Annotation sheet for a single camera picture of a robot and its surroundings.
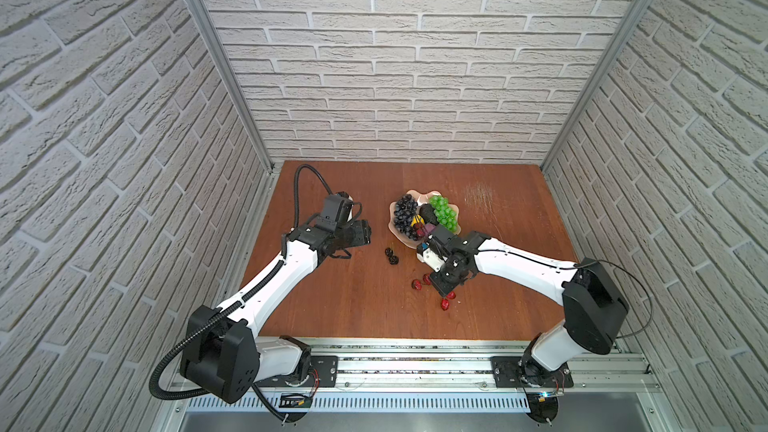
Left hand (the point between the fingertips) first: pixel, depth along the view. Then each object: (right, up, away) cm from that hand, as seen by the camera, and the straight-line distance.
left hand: (363, 227), depth 83 cm
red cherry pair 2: (+16, -18, +5) cm, 24 cm away
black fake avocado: (+20, +3, +16) cm, 26 cm away
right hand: (+22, -15, 0) cm, 27 cm away
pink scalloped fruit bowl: (+19, +8, +22) cm, 30 cm away
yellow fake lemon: (+17, +1, +14) cm, 22 cm away
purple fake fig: (+21, -2, +15) cm, 25 cm away
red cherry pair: (+17, -3, +12) cm, 21 cm away
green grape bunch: (+26, +2, +12) cm, 29 cm away
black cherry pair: (+9, -11, +10) cm, 17 cm away
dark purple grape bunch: (+13, +5, +16) cm, 21 cm away
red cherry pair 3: (+23, -21, -2) cm, 31 cm away
